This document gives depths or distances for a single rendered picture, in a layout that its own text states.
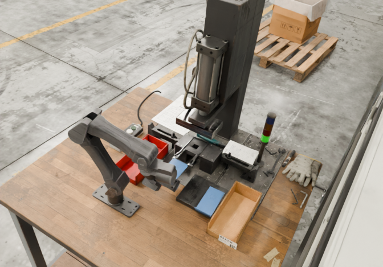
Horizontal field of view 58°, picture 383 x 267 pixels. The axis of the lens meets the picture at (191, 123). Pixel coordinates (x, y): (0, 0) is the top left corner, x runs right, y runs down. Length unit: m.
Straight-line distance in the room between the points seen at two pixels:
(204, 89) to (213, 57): 0.15
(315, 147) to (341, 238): 2.83
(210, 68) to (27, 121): 2.40
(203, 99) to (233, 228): 0.52
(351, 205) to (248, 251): 0.87
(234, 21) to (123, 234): 0.88
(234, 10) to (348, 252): 0.94
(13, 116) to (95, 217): 2.21
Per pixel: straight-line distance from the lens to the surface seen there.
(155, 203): 1.48
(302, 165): 1.74
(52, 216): 1.50
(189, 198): 1.48
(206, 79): 1.33
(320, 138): 3.47
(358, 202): 0.58
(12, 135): 3.33
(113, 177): 1.34
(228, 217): 1.46
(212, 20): 1.32
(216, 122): 1.50
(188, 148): 1.58
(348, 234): 0.53
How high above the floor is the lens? 2.08
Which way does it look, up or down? 40 degrees down
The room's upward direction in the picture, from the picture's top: 6 degrees clockwise
